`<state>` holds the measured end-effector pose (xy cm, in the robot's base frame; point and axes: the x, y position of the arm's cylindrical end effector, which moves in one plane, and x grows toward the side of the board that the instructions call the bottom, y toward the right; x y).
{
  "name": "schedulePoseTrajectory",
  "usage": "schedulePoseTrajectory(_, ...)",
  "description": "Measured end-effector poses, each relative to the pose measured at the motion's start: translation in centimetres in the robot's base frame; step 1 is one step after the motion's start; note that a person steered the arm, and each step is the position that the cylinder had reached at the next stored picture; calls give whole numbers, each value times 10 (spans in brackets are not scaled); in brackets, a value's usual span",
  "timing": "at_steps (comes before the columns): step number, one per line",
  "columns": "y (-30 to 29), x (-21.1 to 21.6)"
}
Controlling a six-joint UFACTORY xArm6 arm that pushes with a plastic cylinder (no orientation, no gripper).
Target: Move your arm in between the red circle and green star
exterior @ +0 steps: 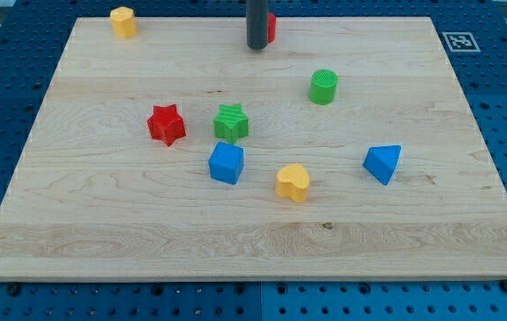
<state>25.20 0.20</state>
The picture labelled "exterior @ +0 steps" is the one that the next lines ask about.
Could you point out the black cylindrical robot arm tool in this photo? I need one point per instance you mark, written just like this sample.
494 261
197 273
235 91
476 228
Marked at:
257 23

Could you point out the green star block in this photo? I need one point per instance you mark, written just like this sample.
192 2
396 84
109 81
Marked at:
231 123

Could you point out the red star block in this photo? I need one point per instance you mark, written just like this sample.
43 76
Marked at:
166 124

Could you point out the red circle block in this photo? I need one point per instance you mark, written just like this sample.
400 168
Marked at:
271 27

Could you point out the blue cube block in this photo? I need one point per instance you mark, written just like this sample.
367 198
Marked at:
226 163

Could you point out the yellow heart block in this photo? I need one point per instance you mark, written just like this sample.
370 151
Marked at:
293 182

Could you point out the light wooden board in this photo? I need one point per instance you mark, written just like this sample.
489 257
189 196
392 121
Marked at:
94 198

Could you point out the green cylinder block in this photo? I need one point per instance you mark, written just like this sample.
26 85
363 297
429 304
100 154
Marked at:
323 86

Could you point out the blue triangle block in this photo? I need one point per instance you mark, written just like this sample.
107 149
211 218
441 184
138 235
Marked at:
381 162

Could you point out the yellow hexagon block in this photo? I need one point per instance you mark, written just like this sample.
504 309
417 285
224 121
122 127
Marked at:
123 22

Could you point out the white fiducial marker tag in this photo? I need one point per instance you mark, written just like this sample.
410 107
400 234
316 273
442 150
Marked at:
461 42

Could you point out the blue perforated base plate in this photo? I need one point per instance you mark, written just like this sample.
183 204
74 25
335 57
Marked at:
32 37

